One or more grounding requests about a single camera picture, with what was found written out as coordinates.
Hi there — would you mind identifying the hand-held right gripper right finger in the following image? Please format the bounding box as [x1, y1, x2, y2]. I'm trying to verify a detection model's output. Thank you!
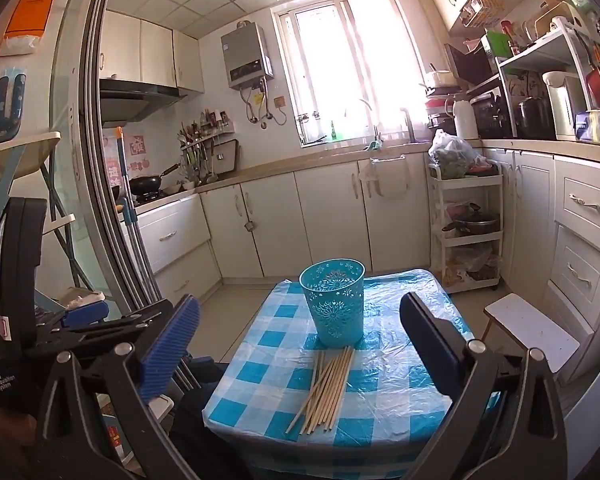
[399, 291, 568, 480]

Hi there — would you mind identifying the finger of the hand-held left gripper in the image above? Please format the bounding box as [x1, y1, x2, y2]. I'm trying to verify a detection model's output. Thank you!
[32, 302, 108, 346]
[72, 300, 181, 350]

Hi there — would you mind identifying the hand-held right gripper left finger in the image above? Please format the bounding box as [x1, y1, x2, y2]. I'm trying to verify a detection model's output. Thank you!
[35, 294, 202, 480]

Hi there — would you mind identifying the blue perforated plastic basket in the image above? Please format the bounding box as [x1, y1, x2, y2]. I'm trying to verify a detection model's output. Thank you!
[299, 258, 367, 348]

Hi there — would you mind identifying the bundle of wooden chopsticks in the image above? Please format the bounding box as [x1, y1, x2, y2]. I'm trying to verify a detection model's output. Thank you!
[286, 345, 356, 435]

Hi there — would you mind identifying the white flat box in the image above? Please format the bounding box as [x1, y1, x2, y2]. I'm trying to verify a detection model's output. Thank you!
[55, 287, 106, 311]

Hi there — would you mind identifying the mop with orange tip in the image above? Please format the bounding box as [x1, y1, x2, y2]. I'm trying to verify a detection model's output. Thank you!
[112, 126, 161, 306]

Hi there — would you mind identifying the white rolling cart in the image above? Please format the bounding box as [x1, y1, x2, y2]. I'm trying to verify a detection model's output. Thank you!
[427, 160, 503, 293]

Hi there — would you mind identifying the dark cloth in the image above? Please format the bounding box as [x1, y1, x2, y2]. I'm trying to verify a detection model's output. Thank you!
[167, 355, 253, 480]

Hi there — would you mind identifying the small white stool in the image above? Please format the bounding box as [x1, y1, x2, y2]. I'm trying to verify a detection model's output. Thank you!
[482, 292, 581, 373]

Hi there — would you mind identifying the folding wooden chair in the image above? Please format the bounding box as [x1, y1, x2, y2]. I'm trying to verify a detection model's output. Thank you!
[0, 131, 106, 311]

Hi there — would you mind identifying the blue checkered tablecloth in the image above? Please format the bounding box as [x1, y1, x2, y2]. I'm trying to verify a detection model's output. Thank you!
[202, 268, 503, 480]

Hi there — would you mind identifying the dark pot with lid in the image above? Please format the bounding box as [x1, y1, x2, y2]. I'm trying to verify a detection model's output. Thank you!
[442, 203, 501, 237]

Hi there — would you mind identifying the black wok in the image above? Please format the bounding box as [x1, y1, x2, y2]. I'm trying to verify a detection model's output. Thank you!
[129, 162, 182, 196]

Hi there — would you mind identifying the blue hanging pouch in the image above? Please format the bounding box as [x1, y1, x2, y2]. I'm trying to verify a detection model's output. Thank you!
[0, 72, 28, 143]

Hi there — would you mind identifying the white base cabinet row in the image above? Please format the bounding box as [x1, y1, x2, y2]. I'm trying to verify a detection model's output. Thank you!
[115, 152, 433, 306]

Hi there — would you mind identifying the white base cabinet with drawers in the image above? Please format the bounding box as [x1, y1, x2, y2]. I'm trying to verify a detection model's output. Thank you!
[482, 140, 600, 386]

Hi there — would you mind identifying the plastic bag of vegetables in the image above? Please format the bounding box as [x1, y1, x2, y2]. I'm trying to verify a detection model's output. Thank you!
[427, 129, 481, 180]

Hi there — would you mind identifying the dark framed leaning tray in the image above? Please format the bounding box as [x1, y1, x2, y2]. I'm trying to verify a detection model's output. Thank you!
[211, 139, 240, 176]

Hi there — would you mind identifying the black range hood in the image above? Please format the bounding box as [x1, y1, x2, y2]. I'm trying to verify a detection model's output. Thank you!
[99, 78, 187, 123]

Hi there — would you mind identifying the metal sink faucet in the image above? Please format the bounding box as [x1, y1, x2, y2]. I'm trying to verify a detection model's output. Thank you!
[399, 106, 417, 143]

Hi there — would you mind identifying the white thermos jug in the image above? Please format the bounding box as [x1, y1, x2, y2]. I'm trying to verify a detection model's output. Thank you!
[445, 97, 480, 141]

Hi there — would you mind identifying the red and black cooker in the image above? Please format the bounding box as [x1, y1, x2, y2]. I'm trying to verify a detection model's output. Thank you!
[425, 95, 456, 133]

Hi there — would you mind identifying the black microwave oven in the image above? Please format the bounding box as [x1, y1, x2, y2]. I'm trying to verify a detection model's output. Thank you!
[467, 85, 513, 140]

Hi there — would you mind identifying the orange paper bag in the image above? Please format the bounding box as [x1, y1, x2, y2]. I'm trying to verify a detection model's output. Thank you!
[0, 0, 58, 57]

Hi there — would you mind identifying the black round cooker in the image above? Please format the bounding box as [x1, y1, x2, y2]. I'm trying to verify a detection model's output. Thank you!
[514, 96, 556, 140]

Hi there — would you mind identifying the white enamel pot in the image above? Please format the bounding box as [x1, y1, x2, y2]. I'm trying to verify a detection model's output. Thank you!
[420, 64, 460, 88]

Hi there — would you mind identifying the white electric kettle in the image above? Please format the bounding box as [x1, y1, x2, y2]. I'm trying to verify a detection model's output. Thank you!
[542, 71, 588, 141]

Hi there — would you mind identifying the blue and yellow packet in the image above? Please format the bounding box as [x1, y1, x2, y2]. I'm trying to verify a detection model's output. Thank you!
[574, 110, 600, 147]

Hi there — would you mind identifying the black flat board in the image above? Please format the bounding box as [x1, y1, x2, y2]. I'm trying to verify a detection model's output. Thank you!
[445, 42, 501, 86]

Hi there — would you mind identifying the kitchen window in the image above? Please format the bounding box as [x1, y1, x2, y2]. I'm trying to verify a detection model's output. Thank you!
[271, 0, 433, 150]

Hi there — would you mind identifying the grey gas water heater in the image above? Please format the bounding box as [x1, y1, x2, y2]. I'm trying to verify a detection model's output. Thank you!
[221, 24, 275, 92]

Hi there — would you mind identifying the green cutting board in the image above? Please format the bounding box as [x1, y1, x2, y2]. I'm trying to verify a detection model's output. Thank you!
[486, 30, 511, 56]

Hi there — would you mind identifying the white countertop shelf rack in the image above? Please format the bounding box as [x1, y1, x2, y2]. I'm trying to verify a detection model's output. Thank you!
[497, 17, 593, 138]

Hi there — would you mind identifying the grey sliding door frame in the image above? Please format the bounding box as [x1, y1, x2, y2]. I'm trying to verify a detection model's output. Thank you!
[50, 0, 173, 311]

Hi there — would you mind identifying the red paper wall decoration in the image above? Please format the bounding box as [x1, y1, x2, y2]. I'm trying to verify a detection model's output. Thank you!
[105, 130, 148, 186]

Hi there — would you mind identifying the white bag on cabinet handle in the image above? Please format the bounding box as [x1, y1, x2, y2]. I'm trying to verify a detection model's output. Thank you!
[359, 155, 412, 200]

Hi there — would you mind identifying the wall rack of cooking utensils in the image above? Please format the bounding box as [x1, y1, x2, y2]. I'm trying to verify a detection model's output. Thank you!
[179, 109, 236, 186]

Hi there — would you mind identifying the white wall cabinet row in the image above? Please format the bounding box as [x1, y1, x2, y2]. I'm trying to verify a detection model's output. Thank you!
[99, 9, 206, 95]

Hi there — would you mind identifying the white wire hanging basket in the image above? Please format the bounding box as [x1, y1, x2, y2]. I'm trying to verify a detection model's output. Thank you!
[460, 0, 506, 28]

